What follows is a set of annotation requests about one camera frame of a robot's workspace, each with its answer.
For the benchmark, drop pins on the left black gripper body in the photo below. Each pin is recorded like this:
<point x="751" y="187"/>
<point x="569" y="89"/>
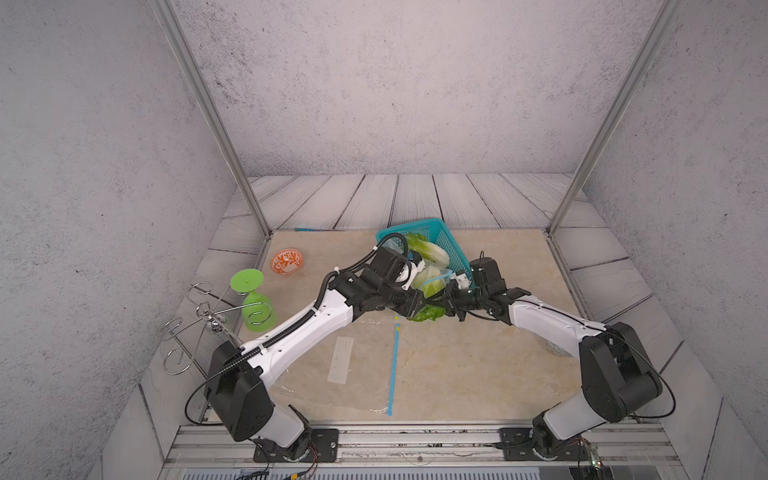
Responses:
<point x="411" y="301"/>

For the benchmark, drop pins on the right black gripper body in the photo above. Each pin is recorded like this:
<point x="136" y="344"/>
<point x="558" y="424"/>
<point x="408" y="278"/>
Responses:
<point x="456" y="303"/>

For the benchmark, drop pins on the chinese cabbage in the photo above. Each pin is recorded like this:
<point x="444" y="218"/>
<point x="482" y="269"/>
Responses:
<point x="428" y="313"/>
<point x="429" y="251"/>
<point x="432" y="280"/>

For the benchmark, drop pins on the clear zipper bag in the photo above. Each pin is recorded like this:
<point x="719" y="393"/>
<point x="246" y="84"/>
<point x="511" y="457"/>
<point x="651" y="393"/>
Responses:
<point x="346" y="376"/>
<point x="431" y="281"/>

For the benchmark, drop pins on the chinese cabbage top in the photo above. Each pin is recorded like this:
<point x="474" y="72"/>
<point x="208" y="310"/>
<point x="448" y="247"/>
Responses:
<point x="429" y="251"/>

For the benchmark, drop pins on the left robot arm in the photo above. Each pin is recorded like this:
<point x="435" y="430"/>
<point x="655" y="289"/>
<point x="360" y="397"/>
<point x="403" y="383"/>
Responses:
<point x="240" y="376"/>

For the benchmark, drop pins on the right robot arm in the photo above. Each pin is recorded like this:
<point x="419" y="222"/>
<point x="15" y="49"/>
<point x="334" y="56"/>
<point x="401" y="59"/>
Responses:
<point x="617" y="377"/>

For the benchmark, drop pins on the orange patterned bowl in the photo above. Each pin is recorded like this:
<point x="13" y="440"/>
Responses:
<point x="287" y="261"/>

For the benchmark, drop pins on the green plastic goblet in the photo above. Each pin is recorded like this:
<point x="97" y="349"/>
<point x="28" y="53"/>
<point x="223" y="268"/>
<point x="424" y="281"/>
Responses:
<point x="257" y="311"/>

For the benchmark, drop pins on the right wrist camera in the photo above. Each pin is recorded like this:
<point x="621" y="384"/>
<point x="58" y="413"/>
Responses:
<point x="462" y="281"/>

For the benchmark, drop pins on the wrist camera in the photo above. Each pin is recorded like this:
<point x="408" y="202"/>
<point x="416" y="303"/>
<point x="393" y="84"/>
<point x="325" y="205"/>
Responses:
<point x="409" y="273"/>
<point x="462" y="281"/>

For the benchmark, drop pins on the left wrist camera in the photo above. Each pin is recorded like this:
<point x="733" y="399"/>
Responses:
<point x="409" y="273"/>

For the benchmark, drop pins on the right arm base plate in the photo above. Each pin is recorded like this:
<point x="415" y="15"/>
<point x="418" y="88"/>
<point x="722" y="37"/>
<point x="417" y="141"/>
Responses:
<point x="524" y="444"/>

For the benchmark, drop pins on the metal wire cup rack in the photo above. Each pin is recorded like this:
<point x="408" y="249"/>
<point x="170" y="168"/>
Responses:
<point x="208" y="316"/>

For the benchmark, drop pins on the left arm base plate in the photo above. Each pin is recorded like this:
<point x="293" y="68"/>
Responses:
<point x="315" y="446"/>

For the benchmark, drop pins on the left aluminium frame post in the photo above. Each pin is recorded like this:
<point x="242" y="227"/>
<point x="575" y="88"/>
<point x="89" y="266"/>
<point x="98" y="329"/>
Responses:
<point x="184" y="55"/>

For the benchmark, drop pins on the aluminium frame post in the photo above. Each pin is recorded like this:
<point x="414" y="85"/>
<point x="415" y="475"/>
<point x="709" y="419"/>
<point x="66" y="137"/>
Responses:
<point x="639" y="66"/>
<point x="184" y="55"/>

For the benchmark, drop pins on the right aluminium frame post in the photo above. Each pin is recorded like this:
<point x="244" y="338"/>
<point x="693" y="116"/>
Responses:
<point x="639" y="66"/>

